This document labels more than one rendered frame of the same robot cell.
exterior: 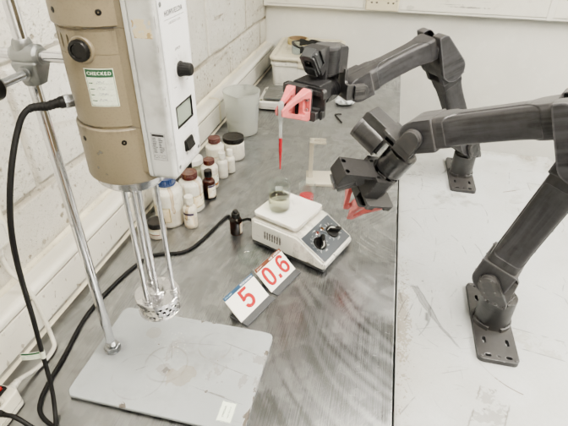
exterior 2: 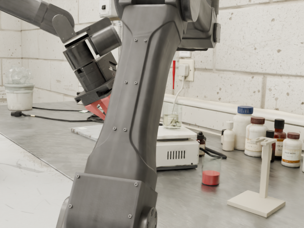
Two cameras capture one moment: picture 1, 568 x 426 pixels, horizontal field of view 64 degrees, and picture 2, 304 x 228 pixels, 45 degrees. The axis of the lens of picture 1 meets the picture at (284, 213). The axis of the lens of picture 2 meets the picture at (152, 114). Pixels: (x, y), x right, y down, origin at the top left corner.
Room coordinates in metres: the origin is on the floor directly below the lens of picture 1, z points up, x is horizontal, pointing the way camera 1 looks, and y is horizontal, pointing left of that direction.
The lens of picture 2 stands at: (1.43, -0.74, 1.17)
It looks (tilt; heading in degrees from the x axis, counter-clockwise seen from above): 9 degrees down; 130
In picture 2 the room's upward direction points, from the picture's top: 2 degrees clockwise
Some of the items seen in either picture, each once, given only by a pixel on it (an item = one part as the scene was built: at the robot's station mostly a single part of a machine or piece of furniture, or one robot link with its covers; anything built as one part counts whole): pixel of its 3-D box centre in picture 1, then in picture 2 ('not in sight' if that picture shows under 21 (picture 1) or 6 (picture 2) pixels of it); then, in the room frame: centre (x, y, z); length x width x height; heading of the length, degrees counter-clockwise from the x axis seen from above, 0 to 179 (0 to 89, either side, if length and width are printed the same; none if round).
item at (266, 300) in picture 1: (248, 298); not in sight; (0.65, 0.07, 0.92); 0.09 x 0.06 x 0.04; 146
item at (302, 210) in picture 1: (288, 210); (168, 131); (0.87, -0.01, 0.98); 0.12 x 0.12 x 0.01; 56
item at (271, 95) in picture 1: (292, 98); not in sight; (1.79, -0.03, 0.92); 0.26 x 0.19 x 0.05; 82
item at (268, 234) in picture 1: (297, 228); (157, 148); (0.86, -0.03, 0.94); 0.22 x 0.13 x 0.08; 56
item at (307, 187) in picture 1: (306, 193); (211, 169); (1.04, -0.06, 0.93); 0.04 x 0.04 x 0.06
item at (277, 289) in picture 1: (277, 271); not in sight; (0.73, 0.01, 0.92); 0.09 x 0.06 x 0.04; 146
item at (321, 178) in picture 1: (320, 160); (258, 172); (1.16, -0.10, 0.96); 0.08 x 0.08 x 0.13; 87
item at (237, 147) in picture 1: (233, 146); not in sight; (1.30, 0.16, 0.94); 0.07 x 0.07 x 0.07
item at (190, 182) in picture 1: (191, 189); (256, 136); (1.00, 0.24, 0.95); 0.06 x 0.06 x 0.11
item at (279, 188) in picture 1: (280, 195); (171, 115); (0.87, 0.01, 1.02); 0.06 x 0.05 x 0.08; 32
